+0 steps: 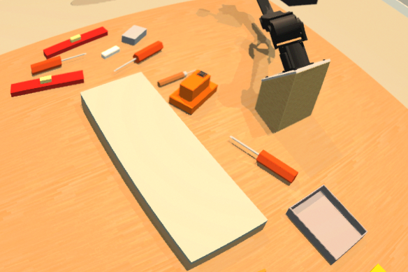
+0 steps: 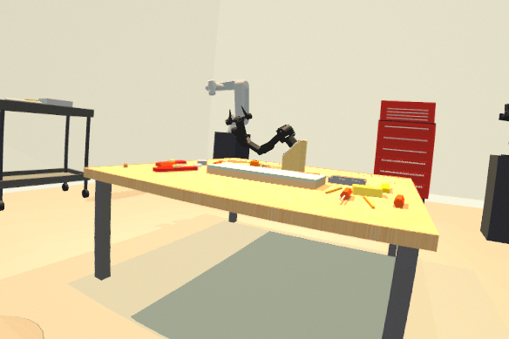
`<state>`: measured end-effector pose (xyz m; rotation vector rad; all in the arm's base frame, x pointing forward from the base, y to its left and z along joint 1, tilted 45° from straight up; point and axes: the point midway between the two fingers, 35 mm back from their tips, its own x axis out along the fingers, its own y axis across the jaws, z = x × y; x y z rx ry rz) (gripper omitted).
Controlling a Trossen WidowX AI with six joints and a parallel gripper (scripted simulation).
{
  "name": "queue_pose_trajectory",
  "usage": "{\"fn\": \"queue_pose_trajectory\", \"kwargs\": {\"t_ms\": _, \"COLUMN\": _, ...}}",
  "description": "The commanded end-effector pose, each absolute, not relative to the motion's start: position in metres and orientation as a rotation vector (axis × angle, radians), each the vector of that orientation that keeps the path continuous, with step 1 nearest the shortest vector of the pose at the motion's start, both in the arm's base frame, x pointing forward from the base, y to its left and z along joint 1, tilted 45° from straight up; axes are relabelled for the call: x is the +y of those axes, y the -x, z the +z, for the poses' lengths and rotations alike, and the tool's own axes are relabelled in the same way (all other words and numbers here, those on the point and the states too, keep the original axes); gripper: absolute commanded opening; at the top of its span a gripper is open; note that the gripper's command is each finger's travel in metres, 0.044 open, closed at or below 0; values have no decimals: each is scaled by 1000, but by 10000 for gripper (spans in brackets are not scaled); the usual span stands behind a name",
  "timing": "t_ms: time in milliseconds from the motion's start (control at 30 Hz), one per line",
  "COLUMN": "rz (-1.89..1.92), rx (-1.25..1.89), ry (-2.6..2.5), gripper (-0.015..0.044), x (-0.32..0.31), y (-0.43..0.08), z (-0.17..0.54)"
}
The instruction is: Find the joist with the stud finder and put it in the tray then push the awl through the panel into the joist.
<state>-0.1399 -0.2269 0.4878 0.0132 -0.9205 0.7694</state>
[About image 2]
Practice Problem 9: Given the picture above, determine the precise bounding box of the cream floor panel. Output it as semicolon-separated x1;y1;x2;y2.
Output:
207;163;326;190

